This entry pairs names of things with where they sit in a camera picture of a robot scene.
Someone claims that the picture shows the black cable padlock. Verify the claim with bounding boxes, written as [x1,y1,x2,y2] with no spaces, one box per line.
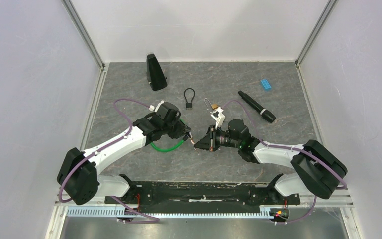
[183,88,196,110]

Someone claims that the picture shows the brass padlock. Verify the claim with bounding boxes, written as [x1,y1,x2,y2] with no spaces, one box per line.
[204,98,219,111]

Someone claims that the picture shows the blue toy brick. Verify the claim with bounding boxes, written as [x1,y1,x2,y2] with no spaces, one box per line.
[260,79,272,91]

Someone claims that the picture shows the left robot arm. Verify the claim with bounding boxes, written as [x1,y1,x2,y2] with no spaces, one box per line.
[57,101,191,205]

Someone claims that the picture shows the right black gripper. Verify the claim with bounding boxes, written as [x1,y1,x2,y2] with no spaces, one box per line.
[194,124,241,151]

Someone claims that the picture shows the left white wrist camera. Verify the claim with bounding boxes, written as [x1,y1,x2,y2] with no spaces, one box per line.
[148,100,164,112]

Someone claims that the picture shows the white cable duct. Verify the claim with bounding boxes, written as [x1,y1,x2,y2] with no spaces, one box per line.
[66,205,274,219]

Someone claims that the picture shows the black microphone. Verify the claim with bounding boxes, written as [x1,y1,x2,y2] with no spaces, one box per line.
[238,90,276,123]

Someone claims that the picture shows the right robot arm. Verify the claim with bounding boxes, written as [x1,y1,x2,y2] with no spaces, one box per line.
[194,119,348,203]

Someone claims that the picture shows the green cable lock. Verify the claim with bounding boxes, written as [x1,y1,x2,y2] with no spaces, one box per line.
[150,132,193,153]

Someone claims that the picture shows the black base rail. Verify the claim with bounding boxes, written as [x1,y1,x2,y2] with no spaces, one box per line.
[120,181,300,214]

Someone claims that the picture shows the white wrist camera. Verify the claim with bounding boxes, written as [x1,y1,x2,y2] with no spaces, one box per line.
[148,100,164,112]
[210,107,225,129]

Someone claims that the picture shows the black metronome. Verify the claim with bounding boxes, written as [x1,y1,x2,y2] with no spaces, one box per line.
[146,53,168,91]

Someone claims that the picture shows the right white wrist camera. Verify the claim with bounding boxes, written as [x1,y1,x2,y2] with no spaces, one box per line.
[210,107,225,129]

